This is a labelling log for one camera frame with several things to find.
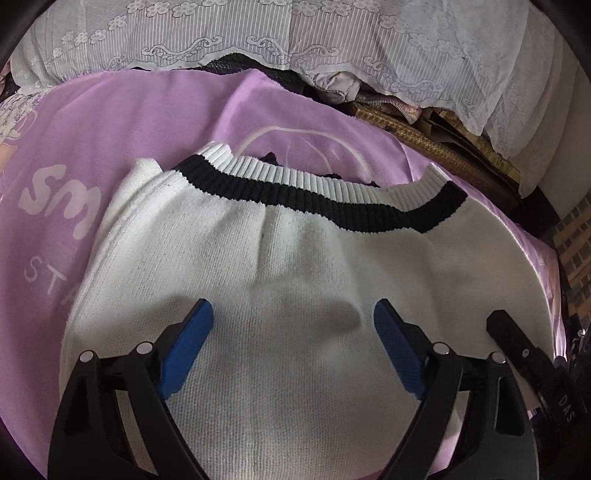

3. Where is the white lace cover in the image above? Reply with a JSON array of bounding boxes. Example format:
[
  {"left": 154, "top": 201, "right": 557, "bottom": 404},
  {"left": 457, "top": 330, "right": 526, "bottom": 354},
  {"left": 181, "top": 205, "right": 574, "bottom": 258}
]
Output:
[{"left": 10, "top": 1, "right": 578, "bottom": 195}]

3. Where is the purple printed bed sheet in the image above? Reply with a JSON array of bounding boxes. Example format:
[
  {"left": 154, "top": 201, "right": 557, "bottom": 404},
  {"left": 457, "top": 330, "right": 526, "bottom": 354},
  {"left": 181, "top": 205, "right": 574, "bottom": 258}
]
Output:
[{"left": 1, "top": 70, "right": 566, "bottom": 469}]

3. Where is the brown woven bamboo mat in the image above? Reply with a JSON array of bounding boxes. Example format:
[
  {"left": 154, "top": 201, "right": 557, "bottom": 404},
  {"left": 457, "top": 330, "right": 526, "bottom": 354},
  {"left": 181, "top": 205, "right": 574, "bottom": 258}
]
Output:
[{"left": 349, "top": 102, "right": 520, "bottom": 213}]

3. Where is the brown checkered curtain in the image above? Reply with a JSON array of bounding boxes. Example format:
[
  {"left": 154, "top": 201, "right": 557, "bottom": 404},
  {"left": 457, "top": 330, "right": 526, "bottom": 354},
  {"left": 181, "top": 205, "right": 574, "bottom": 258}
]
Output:
[{"left": 552, "top": 192, "right": 591, "bottom": 322}]

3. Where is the white black-trimmed knit sweater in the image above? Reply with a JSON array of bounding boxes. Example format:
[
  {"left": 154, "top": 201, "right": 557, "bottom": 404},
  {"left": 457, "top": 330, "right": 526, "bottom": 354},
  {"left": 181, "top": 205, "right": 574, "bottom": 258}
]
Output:
[{"left": 59, "top": 143, "right": 565, "bottom": 479}]

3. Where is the purple floral white sheet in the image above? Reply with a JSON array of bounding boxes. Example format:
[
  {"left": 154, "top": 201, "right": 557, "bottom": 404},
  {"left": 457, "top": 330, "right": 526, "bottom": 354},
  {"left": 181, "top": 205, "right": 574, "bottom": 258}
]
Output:
[{"left": 0, "top": 89, "right": 49, "bottom": 141}]

